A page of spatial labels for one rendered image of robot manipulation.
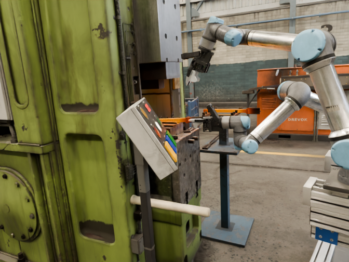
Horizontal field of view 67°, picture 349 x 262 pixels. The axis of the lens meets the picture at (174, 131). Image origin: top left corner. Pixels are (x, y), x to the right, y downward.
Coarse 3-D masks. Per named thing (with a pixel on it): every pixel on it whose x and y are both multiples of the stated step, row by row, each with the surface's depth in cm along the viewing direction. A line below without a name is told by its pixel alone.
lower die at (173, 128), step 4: (164, 124) 166; (168, 124) 165; (172, 124) 165; (176, 124) 166; (180, 124) 172; (168, 128) 158; (172, 128) 161; (176, 128) 166; (180, 128) 172; (172, 132) 161; (176, 132) 166; (180, 132) 172
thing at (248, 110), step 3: (249, 108) 192; (252, 108) 191; (255, 108) 190; (258, 108) 189; (204, 111) 207; (207, 111) 206; (216, 111) 203; (219, 111) 202; (222, 111) 201; (225, 111) 200; (228, 111) 199; (231, 111) 198; (234, 111) 197; (240, 111) 195; (243, 111) 194; (246, 111) 192; (249, 111) 193; (252, 111) 192; (255, 111) 191; (258, 111) 191
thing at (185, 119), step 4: (188, 116) 166; (200, 116) 162; (160, 120) 172; (164, 120) 170; (168, 120) 169; (172, 120) 168; (176, 120) 167; (180, 120) 166; (184, 120) 164; (188, 120) 164
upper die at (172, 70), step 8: (144, 64) 155; (152, 64) 153; (160, 64) 151; (168, 64) 153; (176, 64) 162; (144, 72) 156; (152, 72) 154; (160, 72) 152; (168, 72) 153; (176, 72) 163
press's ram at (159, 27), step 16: (144, 0) 141; (160, 0) 141; (176, 0) 159; (144, 16) 143; (160, 16) 142; (176, 16) 160; (144, 32) 145; (160, 32) 143; (176, 32) 161; (144, 48) 147; (160, 48) 144; (176, 48) 162
